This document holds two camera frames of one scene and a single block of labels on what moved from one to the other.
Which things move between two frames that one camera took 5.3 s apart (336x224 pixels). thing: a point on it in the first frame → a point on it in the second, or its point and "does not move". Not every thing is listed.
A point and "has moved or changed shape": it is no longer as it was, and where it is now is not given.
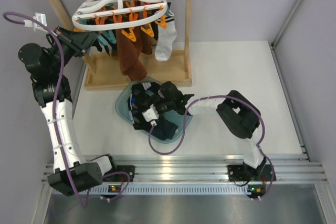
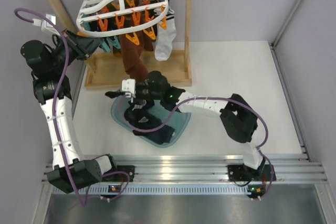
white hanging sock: (166, 35) does not move
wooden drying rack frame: (103, 72) does not move
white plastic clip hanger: (129, 6) has moved or changed shape
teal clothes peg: (109, 36) → (114, 42)
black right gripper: (154, 100) → (137, 94)
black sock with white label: (166, 91) has moved or changed shape
